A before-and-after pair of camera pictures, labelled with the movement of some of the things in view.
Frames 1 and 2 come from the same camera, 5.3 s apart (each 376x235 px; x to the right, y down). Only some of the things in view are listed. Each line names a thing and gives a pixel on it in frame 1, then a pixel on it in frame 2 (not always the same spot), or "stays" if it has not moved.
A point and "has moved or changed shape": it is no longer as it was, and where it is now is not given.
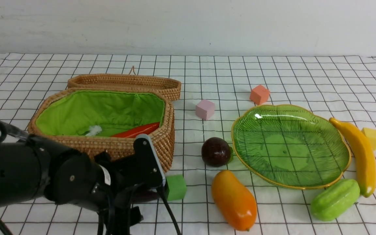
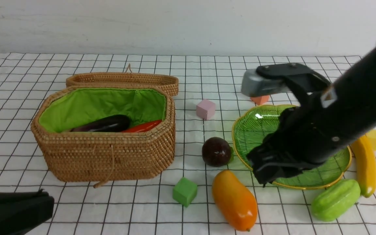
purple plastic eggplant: x=142 y=195 → x=114 y=123
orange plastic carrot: x=149 y=129 has moved or changed shape
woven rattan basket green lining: x=74 y=112 stays
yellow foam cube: x=373 y=136 stays
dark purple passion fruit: x=215 y=152 stays
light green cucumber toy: x=332 y=202 stays
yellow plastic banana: x=367 y=166 stays
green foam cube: x=176 y=187 → x=184 y=191
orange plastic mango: x=236 y=204 stays
